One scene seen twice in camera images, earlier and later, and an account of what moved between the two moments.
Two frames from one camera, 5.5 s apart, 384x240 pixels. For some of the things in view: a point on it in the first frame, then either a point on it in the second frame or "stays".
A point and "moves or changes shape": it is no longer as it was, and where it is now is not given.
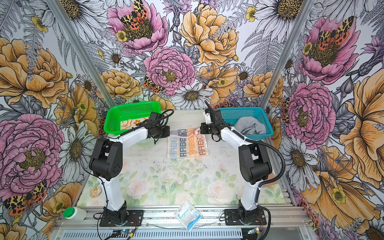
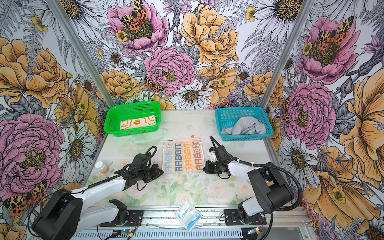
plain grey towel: [250, 125] stays
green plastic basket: [117, 113] stays
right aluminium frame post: [306, 9] stays
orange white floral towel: [128, 124] stays
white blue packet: [188, 215] stays
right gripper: [203, 128] -> [207, 168]
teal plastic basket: [231, 115] stays
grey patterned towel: [187, 143] moves or changes shape
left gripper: [166, 134] -> [155, 172]
